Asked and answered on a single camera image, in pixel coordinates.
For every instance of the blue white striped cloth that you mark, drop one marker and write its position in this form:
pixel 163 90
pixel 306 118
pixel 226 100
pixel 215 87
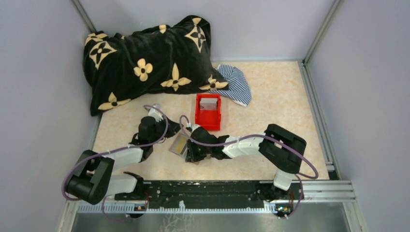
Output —
pixel 239 91

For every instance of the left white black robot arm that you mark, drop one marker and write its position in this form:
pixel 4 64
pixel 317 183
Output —
pixel 92 179

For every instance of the grey card in bin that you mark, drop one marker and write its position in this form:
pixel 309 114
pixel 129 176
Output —
pixel 208 104

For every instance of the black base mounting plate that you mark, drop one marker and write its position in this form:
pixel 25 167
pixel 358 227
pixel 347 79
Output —
pixel 219 203

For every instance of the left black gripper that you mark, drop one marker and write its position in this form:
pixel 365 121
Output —
pixel 173 128

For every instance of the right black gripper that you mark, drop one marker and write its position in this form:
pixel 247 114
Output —
pixel 191 156

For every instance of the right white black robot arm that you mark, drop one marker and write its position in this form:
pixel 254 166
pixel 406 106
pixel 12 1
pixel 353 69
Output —
pixel 281 147

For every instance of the black floral plush blanket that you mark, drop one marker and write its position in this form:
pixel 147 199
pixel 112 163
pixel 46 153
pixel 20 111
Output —
pixel 161 59

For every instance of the aluminium frame rail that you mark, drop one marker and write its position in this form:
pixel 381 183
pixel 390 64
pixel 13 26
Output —
pixel 248 190

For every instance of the pink leather card holder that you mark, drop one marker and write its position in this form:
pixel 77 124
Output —
pixel 195 153

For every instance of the white cable duct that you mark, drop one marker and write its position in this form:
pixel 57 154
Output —
pixel 131 208

